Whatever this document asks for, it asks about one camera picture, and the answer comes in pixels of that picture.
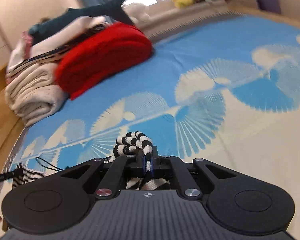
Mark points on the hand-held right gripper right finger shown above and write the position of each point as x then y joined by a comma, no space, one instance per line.
152,166

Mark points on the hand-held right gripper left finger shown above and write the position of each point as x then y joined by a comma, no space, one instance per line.
143,166

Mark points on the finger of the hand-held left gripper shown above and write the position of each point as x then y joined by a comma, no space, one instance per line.
7,176

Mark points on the black white striped sweater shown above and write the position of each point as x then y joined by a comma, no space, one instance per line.
132,142

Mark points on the white folded blanket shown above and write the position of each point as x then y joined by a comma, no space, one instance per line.
35,92

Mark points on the red folded blanket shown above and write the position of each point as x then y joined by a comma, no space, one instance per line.
107,52

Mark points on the blue cream patterned bedspread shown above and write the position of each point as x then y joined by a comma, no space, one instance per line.
215,55

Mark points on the pink cloth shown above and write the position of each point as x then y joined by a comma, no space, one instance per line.
27,42

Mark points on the dark teal plush shark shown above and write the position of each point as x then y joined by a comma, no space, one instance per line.
90,11

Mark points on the purple box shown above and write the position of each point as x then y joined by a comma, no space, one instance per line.
267,0

